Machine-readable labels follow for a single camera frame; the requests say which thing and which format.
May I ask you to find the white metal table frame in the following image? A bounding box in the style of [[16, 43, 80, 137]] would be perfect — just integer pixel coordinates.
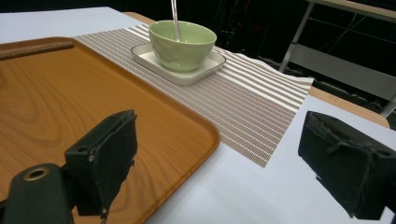
[[277, 0, 396, 119]]

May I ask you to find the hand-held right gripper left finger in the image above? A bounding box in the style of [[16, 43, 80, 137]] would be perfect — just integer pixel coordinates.
[[64, 108, 138, 219]]

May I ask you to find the metal spoon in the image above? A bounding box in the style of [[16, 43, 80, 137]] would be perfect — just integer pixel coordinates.
[[170, 0, 181, 42]]

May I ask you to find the green ceramic bowl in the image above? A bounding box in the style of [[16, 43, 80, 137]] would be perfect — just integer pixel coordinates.
[[148, 20, 219, 74]]

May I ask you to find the white square plate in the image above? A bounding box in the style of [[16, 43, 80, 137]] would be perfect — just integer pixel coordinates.
[[130, 42, 227, 87]]

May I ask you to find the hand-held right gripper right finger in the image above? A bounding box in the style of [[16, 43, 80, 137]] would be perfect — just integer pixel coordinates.
[[297, 110, 396, 221]]

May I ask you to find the striped woven placemat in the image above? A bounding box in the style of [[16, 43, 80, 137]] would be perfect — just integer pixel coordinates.
[[74, 22, 315, 169]]

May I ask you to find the orange wooden tray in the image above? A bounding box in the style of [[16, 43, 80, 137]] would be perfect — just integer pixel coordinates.
[[0, 36, 221, 224]]

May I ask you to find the white table sheet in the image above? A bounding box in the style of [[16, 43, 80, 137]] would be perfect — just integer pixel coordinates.
[[0, 7, 396, 224]]

